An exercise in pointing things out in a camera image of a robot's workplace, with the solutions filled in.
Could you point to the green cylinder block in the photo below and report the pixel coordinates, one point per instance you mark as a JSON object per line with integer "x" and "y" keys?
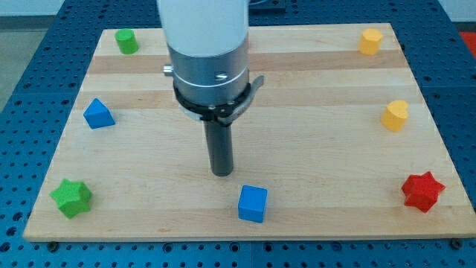
{"x": 127, "y": 43}

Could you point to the black clamp with grey lever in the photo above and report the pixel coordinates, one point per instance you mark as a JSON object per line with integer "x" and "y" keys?
{"x": 223, "y": 114}

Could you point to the green star block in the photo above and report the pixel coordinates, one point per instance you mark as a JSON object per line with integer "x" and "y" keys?
{"x": 72, "y": 197}

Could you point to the blue triangular prism block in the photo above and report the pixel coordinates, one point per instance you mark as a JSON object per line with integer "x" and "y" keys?
{"x": 97, "y": 115}

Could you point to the yellow heart block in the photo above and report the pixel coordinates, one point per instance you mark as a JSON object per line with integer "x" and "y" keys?
{"x": 395, "y": 115}

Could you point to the light wooden board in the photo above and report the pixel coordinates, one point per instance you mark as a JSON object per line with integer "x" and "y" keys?
{"x": 312, "y": 137}

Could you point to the yellow hexagon block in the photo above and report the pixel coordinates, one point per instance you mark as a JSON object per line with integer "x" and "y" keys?
{"x": 370, "y": 41}

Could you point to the red star block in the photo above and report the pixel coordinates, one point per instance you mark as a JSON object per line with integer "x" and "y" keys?
{"x": 422, "y": 191}

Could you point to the blue perforated metal table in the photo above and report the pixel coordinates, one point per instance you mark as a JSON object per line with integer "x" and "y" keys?
{"x": 36, "y": 113}

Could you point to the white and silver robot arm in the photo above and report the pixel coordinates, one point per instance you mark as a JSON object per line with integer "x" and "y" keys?
{"x": 208, "y": 45}

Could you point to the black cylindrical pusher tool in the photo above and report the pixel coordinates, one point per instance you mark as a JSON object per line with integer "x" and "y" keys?
{"x": 220, "y": 151}

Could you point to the blue cube block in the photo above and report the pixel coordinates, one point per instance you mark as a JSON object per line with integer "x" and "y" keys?
{"x": 252, "y": 203}

